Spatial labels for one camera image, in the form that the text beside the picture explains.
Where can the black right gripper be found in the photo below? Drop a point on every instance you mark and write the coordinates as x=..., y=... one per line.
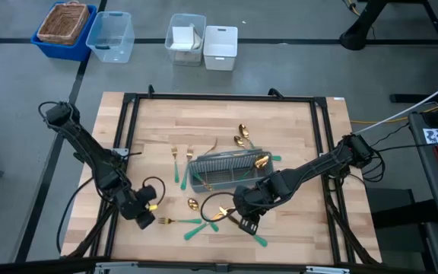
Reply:
x=255, y=199

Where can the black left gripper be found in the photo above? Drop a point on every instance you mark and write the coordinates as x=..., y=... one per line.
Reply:
x=131, y=203

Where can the grey plastic cutlery basket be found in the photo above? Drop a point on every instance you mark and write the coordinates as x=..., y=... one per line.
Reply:
x=219, y=167

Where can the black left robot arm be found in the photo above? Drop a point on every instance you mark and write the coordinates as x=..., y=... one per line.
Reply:
x=86, y=146

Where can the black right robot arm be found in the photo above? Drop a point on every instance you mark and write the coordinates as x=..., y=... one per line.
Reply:
x=318, y=165

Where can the clear plastic bin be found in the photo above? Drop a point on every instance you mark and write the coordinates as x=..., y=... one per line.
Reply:
x=185, y=57

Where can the white plastic bin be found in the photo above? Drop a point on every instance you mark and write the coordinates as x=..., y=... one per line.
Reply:
x=219, y=57

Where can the black furniture base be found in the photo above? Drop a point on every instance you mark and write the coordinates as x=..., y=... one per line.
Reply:
x=401, y=215

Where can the black crossbar silver brackets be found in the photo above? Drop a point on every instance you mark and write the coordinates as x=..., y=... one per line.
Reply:
x=21, y=265

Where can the white cardboard box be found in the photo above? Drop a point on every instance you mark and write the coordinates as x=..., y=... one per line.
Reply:
x=183, y=36

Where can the blue plastic bin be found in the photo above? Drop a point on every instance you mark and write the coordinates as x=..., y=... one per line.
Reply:
x=67, y=53

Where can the dark grey side table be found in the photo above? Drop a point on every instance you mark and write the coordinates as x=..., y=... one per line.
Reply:
x=428, y=179

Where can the black stand foot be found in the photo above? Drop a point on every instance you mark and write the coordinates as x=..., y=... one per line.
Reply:
x=356, y=38

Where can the brown wicker basket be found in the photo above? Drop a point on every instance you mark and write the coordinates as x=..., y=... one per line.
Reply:
x=63, y=23

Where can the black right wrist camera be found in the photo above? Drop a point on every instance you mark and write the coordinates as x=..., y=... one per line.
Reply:
x=249, y=224

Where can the black frame clamp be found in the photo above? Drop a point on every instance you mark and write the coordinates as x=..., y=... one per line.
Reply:
x=150, y=90
x=275, y=92

